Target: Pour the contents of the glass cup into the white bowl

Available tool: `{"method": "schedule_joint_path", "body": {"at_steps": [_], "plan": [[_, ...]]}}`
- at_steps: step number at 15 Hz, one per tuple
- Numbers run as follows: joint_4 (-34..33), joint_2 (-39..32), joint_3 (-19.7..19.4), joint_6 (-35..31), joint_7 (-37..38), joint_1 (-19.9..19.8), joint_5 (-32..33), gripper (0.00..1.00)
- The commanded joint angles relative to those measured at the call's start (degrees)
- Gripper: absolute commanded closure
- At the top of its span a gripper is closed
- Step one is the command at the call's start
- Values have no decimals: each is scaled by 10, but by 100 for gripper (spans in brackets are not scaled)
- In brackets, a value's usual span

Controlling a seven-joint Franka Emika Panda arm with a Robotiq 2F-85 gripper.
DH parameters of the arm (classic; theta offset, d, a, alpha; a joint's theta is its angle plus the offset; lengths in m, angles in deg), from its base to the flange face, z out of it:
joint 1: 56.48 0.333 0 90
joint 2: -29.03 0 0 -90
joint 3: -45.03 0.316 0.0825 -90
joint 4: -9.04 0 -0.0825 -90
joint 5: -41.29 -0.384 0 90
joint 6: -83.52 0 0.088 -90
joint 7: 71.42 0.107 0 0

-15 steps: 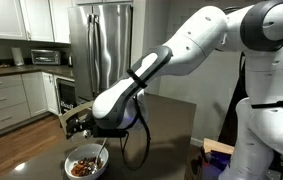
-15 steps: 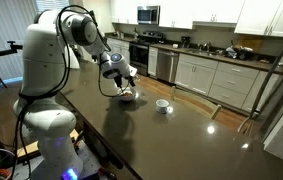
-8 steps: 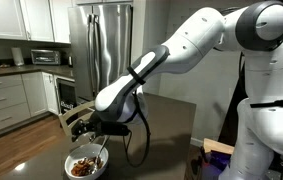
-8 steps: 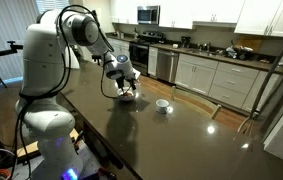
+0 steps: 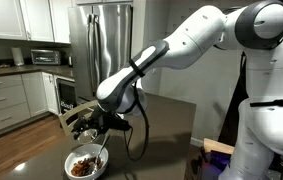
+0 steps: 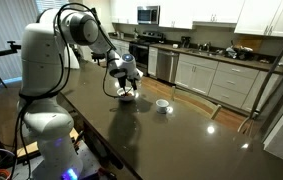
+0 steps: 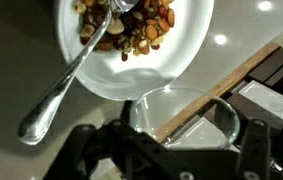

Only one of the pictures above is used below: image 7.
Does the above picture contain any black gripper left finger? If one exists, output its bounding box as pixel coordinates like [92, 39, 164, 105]
[44, 100, 195, 180]

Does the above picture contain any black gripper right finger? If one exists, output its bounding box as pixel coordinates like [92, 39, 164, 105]
[214, 101, 283, 180]

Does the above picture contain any clear glass cup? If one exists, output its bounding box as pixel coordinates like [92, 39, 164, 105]
[129, 87, 241, 150]

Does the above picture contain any white ceramic bowl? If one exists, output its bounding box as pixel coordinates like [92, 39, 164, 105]
[54, 0, 215, 102]

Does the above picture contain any metal spoon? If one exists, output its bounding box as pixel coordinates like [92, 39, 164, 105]
[17, 0, 139, 146]

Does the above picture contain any mixed nuts and dried fruit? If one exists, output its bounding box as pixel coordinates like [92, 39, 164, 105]
[73, 0, 176, 63]

